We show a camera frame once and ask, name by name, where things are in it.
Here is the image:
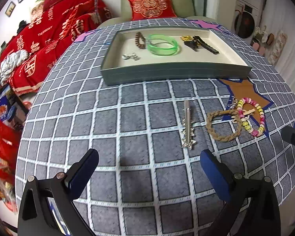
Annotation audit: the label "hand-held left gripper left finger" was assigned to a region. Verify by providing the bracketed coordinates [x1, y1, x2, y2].
[17, 148, 99, 236]

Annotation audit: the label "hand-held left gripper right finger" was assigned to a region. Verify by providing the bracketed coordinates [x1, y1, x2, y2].
[200, 149, 282, 236]

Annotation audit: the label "silver toothed hair clip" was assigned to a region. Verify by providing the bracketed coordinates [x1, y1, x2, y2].
[181, 100, 197, 150]

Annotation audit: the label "grey shallow tray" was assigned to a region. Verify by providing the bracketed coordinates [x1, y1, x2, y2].
[100, 27, 251, 86]

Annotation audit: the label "black snap hair clip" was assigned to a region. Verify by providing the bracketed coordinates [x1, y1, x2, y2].
[193, 36, 220, 54]

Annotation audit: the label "small silver charm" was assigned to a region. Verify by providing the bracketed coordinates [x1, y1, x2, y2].
[122, 53, 140, 61]

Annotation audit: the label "black claw hair clip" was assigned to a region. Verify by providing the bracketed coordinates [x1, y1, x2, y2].
[184, 39, 199, 52]

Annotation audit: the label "green translucent bangle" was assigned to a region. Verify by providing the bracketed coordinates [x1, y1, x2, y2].
[146, 34, 181, 56]

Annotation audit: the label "brown bead bracelet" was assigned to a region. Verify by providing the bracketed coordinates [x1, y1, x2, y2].
[135, 31, 147, 50]

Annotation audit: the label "wooden hair clip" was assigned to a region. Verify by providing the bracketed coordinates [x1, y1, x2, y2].
[232, 108, 256, 123]

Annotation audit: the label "grey checked tablecloth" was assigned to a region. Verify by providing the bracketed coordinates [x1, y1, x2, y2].
[15, 17, 295, 236]

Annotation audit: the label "patterned board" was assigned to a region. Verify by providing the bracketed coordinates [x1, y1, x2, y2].
[268, 29, 288, 65]

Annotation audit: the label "red gift bags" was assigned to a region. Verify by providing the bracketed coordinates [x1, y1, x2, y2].
[0, 120, 22, 212]

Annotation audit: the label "slipper rack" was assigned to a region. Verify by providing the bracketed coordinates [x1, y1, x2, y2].
[252, 26, 276, 54]

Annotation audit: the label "blue gift box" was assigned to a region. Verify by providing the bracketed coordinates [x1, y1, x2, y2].
[0, 96, 18, 123]

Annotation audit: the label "white washing machine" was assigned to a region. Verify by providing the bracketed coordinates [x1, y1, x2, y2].
[232, 0, 263, 40]

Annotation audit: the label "white curtain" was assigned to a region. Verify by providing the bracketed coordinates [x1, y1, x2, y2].
[261, 0, 295, 104]

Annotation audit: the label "grey white crumpled cloth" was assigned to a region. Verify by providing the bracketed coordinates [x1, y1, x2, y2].
[0, 49, 30, 89]

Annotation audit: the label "red printed sofa cover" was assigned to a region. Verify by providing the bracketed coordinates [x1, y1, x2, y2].
[0, 0, 118, 96]

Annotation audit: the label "cartoon plush cushion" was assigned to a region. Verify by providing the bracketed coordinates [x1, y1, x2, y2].
[29, 0, 46, 22]

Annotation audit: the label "small black framed photo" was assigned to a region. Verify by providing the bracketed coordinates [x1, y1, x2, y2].
[5, 1, 16, 16]

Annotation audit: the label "red embroidered cushion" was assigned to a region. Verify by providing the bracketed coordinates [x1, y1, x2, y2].
[126, 0, 177, 21]

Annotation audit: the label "colourful bead bracelet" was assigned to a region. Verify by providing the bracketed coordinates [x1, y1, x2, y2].
[236, 98, 265, 137]

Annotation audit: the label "braided rope bracelet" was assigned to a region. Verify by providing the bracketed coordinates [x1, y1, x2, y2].
[206, 109, 244, 143]

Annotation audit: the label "small silver chain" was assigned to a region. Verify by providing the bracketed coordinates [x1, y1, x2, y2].
[226, 96, 239, 109]

